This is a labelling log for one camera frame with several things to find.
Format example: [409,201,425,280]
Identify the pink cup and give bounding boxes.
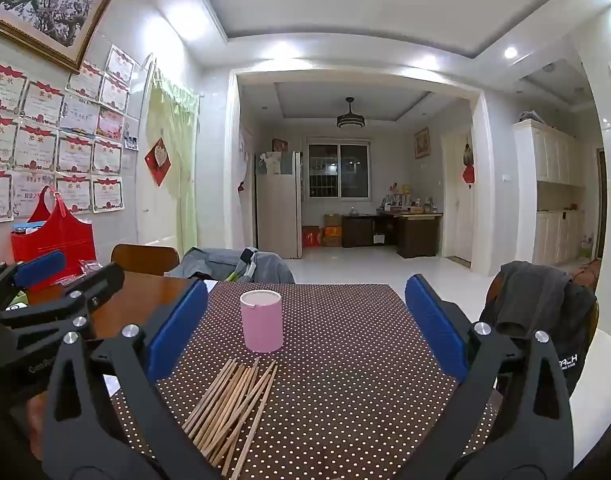
[240,289,285,354]

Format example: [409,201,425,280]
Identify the red hanging door ornament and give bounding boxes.
[461,132,476,188]

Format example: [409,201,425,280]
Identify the barred window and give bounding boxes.
[308,142,371,200]

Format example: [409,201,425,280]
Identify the silver refrigerator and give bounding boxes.
[256,151,304,260]

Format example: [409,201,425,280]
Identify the bottles and boxes on desk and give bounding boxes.
[380,185,439,213]

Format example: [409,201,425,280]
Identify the bundle of wooden chopsticks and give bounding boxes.
[182,357,279,477]

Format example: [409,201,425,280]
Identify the dark low cabinet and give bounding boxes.
[341,214,381,248]

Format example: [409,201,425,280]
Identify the red diamond door decoration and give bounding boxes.
[144,138,172,187]

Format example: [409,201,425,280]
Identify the wall of award certificates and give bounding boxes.
[0,44,136,224]

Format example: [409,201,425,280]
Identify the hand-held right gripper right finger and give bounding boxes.
[404,274,573,480]

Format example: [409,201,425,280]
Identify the brown polka dot tablecloth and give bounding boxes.
[110,282,501,480]

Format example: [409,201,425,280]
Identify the red felt bag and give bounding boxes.
[10,185,97,293]

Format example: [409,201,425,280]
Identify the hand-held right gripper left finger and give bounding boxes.
[43,280,221,480]

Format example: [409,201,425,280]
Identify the white door behind curtain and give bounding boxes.
[138,55,186,256]

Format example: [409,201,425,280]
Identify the dark wooden desk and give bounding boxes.
[378,208,443,259]

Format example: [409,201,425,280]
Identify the wooden chair with jacket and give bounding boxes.
[480,270,600,356]

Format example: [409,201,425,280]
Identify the round ceiling fan lamp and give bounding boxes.
[336,97,366,130]

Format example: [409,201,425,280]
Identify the light green curtain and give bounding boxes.
[146,67,202,256]

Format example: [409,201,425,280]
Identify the dark jacket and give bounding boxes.
[479,261,599,396]

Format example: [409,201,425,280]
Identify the grey jacket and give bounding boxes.
[164,247,296,285]

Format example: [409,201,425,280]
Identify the framed blossom tree painting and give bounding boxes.
[0,0,114,75]

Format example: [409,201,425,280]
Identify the white panelled room door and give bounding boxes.
[443,125,473,263]

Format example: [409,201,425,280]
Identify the tall white cabinet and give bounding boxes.
[513,120,586,267]

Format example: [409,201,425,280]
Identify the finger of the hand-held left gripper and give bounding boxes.
[0,261,126,361]
[0,250,69,313]

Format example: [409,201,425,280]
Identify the brown wooden chair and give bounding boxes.
[110,244,180,276]

